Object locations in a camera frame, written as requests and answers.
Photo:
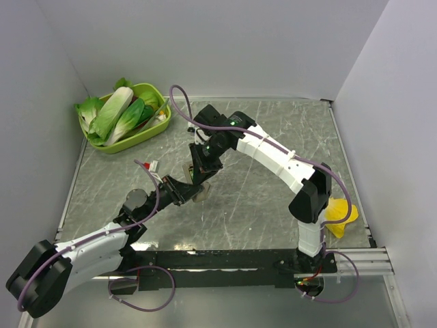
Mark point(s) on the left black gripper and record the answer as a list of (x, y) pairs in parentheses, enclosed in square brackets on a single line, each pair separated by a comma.
[(179, 191)]

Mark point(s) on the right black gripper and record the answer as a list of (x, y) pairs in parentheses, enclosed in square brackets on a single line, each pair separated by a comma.
[(202, 169)]

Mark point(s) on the beige remote control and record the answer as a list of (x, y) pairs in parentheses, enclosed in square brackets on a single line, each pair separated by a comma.
[(188, 170)]

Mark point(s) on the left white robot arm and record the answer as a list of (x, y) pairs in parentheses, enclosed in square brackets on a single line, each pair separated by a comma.
[(50, 270)]

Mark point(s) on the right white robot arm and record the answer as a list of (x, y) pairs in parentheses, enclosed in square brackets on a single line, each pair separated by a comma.
[(311, 185)]

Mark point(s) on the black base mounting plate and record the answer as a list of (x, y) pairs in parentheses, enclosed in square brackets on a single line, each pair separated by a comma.
[(153, 270)]

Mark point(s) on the green bok choy right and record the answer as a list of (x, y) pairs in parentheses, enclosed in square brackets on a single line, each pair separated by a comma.
[(127, 121)]

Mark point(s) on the green plastic basket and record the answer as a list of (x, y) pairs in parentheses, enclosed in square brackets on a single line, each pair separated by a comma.
[(154, 119)]

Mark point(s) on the long white green cabbage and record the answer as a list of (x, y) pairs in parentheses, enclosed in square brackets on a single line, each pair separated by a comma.
[(111, 111)]

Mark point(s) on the green lettuce leaf left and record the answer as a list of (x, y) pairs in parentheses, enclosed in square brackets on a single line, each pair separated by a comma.
[(87, 111)]

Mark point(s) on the yellow napa cabbage toy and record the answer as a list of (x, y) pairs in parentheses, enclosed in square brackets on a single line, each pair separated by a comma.
[(337, 210)]

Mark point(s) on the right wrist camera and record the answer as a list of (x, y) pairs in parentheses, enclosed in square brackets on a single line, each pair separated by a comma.
[(196, 133)]

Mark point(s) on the aluminium rail frame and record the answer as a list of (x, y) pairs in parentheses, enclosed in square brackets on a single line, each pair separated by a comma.
[(357, 262)]

